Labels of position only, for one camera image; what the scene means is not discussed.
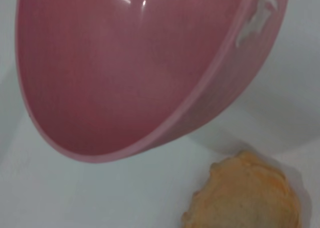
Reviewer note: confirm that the pink plastic bowl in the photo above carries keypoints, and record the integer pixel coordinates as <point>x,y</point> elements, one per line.
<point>130,70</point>

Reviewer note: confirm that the orange striped bread roll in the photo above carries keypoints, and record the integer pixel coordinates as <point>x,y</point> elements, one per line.
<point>242,195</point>

